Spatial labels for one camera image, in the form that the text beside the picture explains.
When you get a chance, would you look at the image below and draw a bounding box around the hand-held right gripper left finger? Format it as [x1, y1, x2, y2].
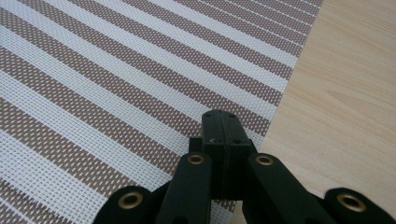
[188, 109, 226, 201]

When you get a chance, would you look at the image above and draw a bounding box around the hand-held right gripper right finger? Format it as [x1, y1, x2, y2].
[222, 110, 259, 201]

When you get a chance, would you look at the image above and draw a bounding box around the striped woven placemat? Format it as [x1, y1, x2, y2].
[0, 0, 325, 224]

